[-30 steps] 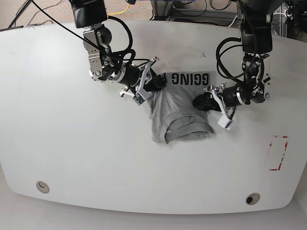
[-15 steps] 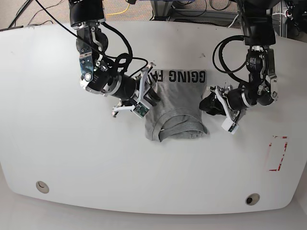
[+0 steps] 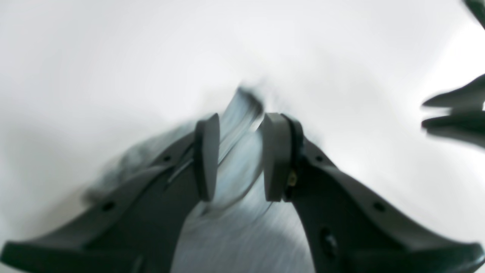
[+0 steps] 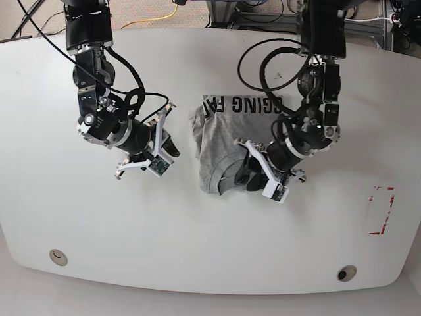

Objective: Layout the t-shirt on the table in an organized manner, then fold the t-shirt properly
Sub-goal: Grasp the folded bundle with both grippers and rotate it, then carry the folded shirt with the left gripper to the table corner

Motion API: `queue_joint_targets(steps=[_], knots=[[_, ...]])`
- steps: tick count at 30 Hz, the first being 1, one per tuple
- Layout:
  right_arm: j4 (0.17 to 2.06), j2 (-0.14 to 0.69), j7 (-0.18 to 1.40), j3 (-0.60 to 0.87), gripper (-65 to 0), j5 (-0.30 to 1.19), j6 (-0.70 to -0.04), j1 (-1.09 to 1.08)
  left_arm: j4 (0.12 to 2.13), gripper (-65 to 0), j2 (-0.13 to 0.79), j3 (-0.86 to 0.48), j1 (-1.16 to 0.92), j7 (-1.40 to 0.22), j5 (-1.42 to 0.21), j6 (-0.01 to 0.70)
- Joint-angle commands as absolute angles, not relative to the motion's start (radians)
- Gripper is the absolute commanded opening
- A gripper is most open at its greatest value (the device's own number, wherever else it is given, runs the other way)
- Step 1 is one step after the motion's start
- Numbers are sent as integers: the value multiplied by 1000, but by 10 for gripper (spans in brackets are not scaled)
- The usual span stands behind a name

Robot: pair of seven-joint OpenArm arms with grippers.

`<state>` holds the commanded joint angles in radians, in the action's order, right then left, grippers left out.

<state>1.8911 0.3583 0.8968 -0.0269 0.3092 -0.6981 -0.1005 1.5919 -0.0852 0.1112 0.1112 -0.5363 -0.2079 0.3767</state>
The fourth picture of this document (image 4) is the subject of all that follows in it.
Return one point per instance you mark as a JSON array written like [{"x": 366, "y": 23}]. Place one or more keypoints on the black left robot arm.
[{"x": 309, "y": 106}]

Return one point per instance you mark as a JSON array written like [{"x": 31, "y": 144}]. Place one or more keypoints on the right table cable grommet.
[{"x": 346, "y": 273}]

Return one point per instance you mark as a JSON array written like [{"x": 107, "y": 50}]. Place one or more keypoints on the grey t-shirt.
[{"x": 216, "y": 124}]

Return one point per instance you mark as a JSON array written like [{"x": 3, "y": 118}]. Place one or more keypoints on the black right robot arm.
[{"x": 108, "y": 117}]

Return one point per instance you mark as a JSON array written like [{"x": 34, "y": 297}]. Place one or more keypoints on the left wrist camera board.
[{"x": 275, "y": 191}]

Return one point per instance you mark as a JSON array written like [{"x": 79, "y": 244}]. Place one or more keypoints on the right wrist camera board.
[{"x": 158, "y": 166}]

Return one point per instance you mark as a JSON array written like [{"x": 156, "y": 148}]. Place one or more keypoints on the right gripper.
[{"x": 142, "y": 141}]

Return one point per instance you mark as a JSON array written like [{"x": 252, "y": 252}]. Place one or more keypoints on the table cable grommet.
[
  {"x": 346, "y": 273},
  {"x": 58, "y": 257}
]

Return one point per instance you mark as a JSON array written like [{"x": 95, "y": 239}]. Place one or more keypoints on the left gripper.
[{"x": 274, "y": 161}]

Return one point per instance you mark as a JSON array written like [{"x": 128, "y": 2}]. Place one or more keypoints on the red tape rectangle marking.
[{"x": 379, "y": 209}]

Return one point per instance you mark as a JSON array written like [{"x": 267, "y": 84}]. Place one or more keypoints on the left table cable grommet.
[{"x": 58, "y": 257}]

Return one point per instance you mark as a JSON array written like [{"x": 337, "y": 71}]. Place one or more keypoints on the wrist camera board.
[
  {"x": 275, "y": 191},
  {"x": 158, "y": 166}
]

